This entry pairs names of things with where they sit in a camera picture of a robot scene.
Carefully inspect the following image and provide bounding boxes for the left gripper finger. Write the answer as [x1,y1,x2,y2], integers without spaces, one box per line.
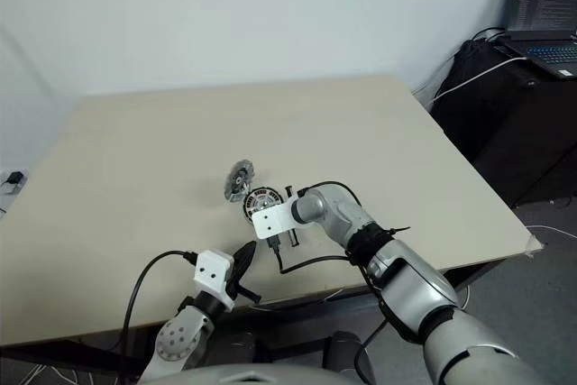
[230,240,260,280]
[237,286,263,305]

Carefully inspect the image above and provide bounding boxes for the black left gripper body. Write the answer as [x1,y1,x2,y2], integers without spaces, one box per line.
[224,262,247,302]

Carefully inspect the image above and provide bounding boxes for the black rotor with silver spokes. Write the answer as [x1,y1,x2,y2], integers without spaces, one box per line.
[242,187,284,225]

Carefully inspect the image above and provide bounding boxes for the finned silver motor cap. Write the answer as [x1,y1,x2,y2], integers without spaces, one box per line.
[223,158,257,204]

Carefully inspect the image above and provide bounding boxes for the copper wound stator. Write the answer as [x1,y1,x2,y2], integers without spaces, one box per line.
[245,189,281,219]

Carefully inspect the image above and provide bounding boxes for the grey robot torso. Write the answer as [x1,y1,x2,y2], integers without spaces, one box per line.
[175,360,434,385]

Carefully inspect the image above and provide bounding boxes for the dark rounded shape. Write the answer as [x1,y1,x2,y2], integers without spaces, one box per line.
[326,330,376,385]

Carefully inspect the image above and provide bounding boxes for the black cabinet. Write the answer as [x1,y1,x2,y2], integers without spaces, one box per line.
[430,40,577,210]

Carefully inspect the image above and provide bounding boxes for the clear tape on table corner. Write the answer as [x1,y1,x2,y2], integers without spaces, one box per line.
[525,238,546,260]

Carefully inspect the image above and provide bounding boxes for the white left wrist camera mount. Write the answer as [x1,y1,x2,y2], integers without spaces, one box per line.
[193,249,235,312]

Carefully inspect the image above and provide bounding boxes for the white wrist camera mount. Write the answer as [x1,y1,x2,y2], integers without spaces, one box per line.
[193,249,235,312]
[251,202,301,240]

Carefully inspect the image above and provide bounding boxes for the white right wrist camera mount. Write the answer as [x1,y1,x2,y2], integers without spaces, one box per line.
[251,202,301,240]

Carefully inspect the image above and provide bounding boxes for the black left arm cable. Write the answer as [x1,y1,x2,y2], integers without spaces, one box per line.
[117,249,199,375]

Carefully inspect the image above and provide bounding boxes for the thin white floor cable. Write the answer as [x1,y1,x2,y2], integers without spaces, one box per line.
[17,362,91,385]
[527,224,577,241]

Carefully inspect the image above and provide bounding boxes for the thin black cable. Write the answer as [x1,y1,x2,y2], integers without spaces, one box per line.
[471,27,513,43]

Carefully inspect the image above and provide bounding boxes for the white cable on cabinet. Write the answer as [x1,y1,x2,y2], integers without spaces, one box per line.
[432,56,528,105]

